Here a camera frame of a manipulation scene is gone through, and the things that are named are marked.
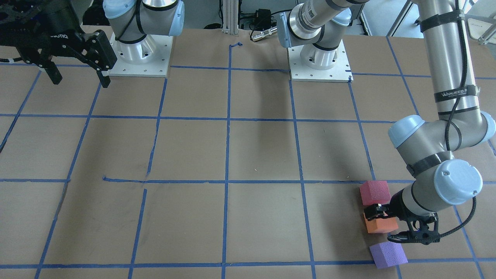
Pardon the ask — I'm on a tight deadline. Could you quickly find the black power box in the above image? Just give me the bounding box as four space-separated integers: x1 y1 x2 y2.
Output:
247 9 272 28

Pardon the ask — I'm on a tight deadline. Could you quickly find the aluminium frame post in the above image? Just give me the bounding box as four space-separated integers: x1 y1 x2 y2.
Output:
220 0 240 36

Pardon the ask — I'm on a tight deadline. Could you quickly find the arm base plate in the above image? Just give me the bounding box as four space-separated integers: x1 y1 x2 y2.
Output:
288 40 354 83
108 33 175 77

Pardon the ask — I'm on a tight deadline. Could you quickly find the grey office chair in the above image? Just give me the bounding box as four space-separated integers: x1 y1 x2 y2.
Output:
463 0 496 45

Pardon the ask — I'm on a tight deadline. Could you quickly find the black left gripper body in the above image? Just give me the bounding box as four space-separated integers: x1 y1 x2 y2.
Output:
389 192 441 245

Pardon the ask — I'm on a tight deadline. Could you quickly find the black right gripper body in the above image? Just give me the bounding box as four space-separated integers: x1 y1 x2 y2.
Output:
1 0 84 65

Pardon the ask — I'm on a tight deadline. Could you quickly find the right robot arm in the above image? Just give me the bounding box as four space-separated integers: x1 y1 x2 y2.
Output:
0 0 184 87

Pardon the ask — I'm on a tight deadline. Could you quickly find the silver cable connector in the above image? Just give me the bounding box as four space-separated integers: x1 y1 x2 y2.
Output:
250 27 278 42

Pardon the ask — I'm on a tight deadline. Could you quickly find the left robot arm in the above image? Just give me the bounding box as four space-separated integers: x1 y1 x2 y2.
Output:
364 0 495 245

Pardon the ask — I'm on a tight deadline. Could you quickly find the purple foam cube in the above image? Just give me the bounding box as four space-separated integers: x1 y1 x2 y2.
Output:
370 241 408 269

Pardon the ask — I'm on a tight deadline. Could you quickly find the pink foam cube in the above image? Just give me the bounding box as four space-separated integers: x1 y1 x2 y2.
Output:
359 180 391 205

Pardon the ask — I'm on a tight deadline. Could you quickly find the orange foam cube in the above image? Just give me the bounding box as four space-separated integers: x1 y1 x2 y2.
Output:
363 215 399 234

